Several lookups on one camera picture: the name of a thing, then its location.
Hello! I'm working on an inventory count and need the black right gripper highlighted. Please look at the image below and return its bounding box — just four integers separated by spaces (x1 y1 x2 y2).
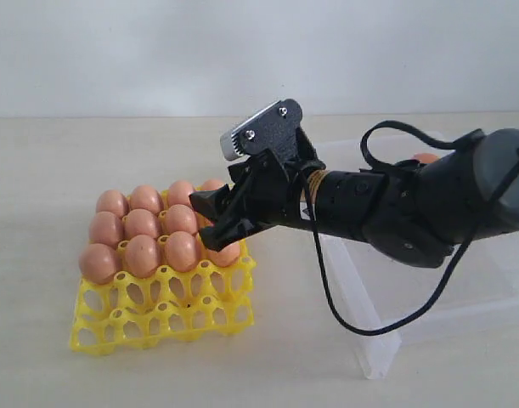
189 127 327 251

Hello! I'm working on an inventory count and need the brown egg placed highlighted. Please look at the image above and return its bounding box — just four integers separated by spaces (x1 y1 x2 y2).
200 178 226 191
129 184 164 214
95 190 129 218
166 179 195 208

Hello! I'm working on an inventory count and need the brown egg with line mark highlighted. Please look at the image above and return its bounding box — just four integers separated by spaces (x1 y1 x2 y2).
163 204 199 235

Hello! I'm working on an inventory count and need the brown egg cluster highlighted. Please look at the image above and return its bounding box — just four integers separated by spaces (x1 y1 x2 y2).
88 212 125 248

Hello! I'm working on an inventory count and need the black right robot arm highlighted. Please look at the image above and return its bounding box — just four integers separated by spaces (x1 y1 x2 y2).
189 128 519 268

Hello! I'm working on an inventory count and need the yellow plastic egg tray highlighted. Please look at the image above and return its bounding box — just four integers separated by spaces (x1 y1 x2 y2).
67 183 258 357

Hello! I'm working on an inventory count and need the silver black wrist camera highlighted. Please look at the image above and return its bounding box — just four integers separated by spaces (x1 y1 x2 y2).
220 99 302 162

